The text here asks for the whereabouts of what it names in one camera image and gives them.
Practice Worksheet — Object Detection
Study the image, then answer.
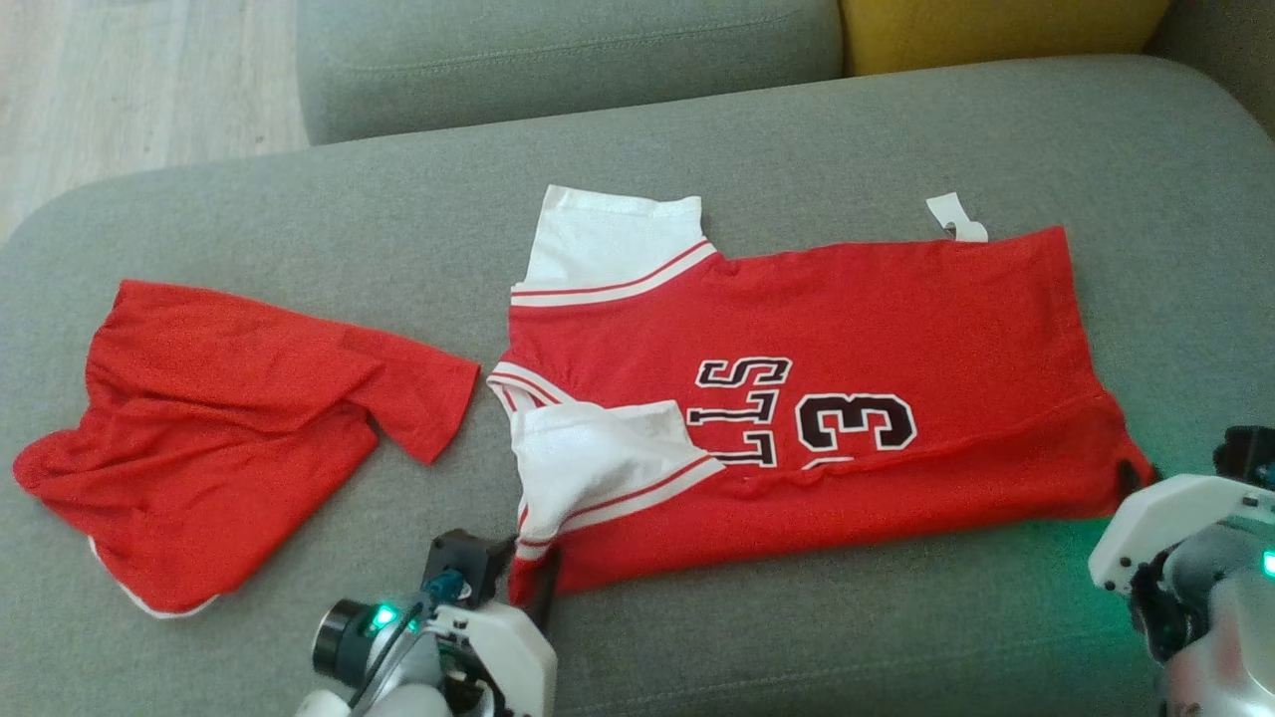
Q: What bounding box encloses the grey sofa chaise seat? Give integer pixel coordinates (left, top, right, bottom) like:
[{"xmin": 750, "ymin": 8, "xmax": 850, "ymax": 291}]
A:
[{"xmin": 0, "ymin": 55, "xmax": 1275, "ymax": 717}]

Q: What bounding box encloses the red shorts white trim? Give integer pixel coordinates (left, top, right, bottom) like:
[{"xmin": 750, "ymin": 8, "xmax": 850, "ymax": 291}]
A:
[{"xmin": 12, "ymin": 279, "xmax": 481, "ymax": 620}]

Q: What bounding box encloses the red basketball jersey number 13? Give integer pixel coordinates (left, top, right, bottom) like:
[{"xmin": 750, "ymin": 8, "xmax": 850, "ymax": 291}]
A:
[{"xmin": 486, "ymin": 184, "xmax": 1156, "ymax": 606}]

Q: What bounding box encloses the yellow sofa backrest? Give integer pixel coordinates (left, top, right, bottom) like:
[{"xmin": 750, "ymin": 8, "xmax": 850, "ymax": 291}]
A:
[{"xmin": 840, "ymin": 0, "xmax": 1172, "ymax": 78}]

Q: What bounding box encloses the grey sofa seat cushion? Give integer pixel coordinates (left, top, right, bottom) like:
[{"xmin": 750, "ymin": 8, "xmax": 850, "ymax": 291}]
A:
[{"xmin": 296, "ymin": 0, "xmax": 846, "ymax": 146}]

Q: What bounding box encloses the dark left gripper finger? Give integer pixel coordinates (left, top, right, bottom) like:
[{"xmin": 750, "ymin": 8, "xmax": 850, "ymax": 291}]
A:
[{"xmin": 532, "ymin": 546, "xmax": 562, "ymax": 634}]

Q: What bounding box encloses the grey sofa back cushion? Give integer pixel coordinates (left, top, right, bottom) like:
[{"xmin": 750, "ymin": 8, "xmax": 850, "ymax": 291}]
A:
[{"xmin": 1146, "ymin": 0, "xmax": 1275, "ymax": 138}]

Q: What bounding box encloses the left camera cable teal plug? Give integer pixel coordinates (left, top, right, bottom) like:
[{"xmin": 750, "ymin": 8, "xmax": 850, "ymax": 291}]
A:
[{"xmin": 354, "ymin": 566, "xmax": 471, "ymax": 698}]

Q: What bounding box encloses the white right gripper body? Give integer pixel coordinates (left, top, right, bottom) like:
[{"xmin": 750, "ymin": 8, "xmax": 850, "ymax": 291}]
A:
[{"xmin": 1088, "ymin": 473, "xmax": 1275, "ymax": 598}]

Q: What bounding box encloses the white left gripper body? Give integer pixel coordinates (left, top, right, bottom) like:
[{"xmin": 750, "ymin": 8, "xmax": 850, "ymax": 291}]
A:
[{"xmin": 428, "ymin": 597, "xmax": 559, "ymax": 717}]

